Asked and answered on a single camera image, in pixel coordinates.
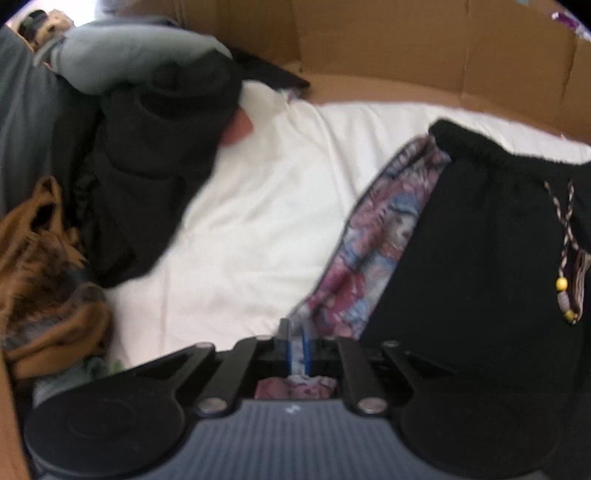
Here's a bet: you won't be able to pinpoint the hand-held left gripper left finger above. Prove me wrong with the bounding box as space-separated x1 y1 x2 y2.
129 318 296 416

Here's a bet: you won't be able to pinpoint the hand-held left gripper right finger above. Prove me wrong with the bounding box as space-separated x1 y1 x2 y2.
298 323 458 416

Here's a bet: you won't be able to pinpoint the black shorts with patterned trim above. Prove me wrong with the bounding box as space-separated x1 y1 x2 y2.
254 119 591 402

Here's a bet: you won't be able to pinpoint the cream bear print blanket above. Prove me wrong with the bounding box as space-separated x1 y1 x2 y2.
106 80 591 370

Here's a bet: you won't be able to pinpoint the grey garment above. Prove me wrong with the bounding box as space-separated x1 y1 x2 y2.
32 355 121 407

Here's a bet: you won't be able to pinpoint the black garment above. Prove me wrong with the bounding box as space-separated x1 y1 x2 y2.
51 55 252 289

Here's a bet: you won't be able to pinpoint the brown garment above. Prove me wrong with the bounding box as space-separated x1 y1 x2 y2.
0 175 114 379

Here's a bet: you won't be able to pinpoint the dark flat cloth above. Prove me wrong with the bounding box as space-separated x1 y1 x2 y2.
231 46 311 95

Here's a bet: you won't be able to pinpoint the brown cardboard sheet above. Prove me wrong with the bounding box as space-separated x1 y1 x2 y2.
111 0 591 144

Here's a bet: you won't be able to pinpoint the grey neck pillow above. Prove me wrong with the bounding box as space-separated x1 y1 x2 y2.
34 16 236 95

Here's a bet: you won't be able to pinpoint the small teddy bear toy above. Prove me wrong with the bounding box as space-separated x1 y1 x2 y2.
18 9 75 47

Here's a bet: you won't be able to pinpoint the purple and white refill pouch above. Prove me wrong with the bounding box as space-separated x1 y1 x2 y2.
551 11 580 31

